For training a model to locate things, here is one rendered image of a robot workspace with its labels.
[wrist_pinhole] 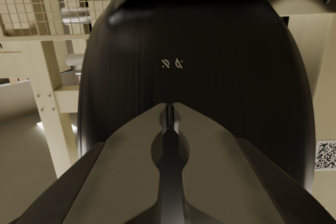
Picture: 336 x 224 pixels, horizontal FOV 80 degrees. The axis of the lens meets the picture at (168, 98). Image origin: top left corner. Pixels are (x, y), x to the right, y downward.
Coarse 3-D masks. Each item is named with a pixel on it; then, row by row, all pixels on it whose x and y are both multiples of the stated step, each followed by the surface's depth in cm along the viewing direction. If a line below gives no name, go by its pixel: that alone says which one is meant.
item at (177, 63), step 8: (160, 56) 22; (168, 56) 22; (176, 56) 22; (184, 56) 22; (160, 64) 21; (168, 64) 21; (176, 64) 21; (184, 64) 21; (160, 72) 21; (168, 72) 21; (176, 72) 21; (184, 72) 21
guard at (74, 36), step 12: (48, 0) 69; (84, 0) 69; (96, 0) 69; (108, 0) 69; (24, 12) 70; (36, 12) 70; (60, 12) 70; (0, 24) 71; (12, 36) 72; (24, 36) 72; (36, 36) 72; (48, 36) 72; (60, 36) 72; (72, 36) 72; (84, 36) 72
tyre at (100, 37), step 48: (144, 0) 26; (192, 0) 26; (240, 0) 26; (96, 48) 24; (144, 48) 22; (192, 48) 22; (240, 48) 22; (288, 48) 23; (96, 96) 21; (144, 96) 21; (192, 96) 20; (240, 96) 20; (288, 96) 21; (288, 144) 20
